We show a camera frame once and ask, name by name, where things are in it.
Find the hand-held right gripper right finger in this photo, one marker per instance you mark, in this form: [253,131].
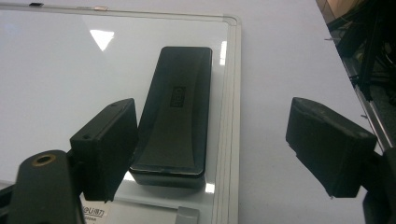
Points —
[327,146]

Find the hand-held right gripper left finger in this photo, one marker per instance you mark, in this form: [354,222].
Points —
[106,146]

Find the black whiteboard eraser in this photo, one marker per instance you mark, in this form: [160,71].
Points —
[174,124]

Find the white whiteboard with metal frame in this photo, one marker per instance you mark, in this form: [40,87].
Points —
[46,93]

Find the black metal stand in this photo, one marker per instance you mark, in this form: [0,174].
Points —
[370,56]

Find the metal floor rail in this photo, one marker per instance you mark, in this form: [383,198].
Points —
[372,115]

